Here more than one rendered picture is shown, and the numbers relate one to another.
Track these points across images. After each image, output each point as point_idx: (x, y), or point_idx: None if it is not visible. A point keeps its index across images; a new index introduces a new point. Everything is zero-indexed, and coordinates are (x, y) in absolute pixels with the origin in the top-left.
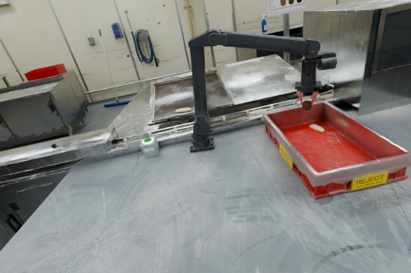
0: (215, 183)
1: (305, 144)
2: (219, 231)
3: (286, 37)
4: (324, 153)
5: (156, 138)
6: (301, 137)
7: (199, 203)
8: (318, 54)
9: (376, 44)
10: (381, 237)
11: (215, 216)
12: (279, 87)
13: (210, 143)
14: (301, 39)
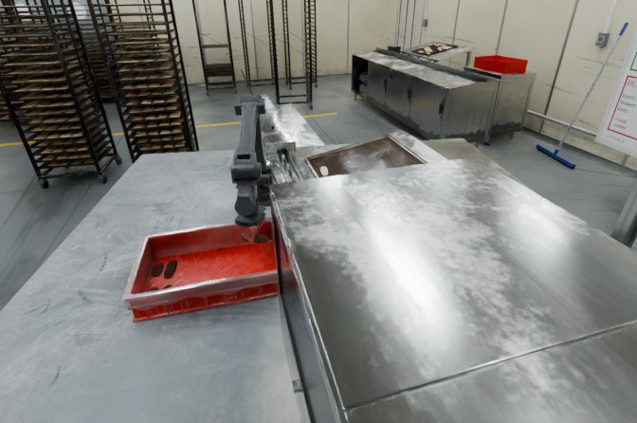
0: (203, 211)
1: (230, 265)
2: (154, 214)
3: (242, 141)
4: (206, 276)
5: (279, 169)
6: (246, 265)
7: (185, 205)
8: (240, 182)
9: (274, 248)
10: (99, 282)
11: (169, 212)
12: None
13: (261, 202)
14: (235, 152)
